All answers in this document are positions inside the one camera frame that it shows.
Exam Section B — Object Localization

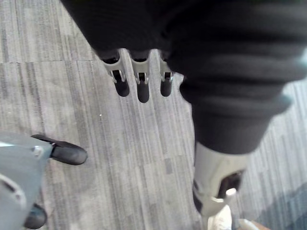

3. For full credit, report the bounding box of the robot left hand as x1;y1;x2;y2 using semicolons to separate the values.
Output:
59;0;307;230

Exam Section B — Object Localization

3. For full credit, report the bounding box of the brown wooden furniture corner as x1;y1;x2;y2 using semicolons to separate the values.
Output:
236;218;266;230

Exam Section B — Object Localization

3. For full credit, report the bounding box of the dark robot foot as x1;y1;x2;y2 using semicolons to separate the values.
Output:
30;134;88;166
23;203;47;230

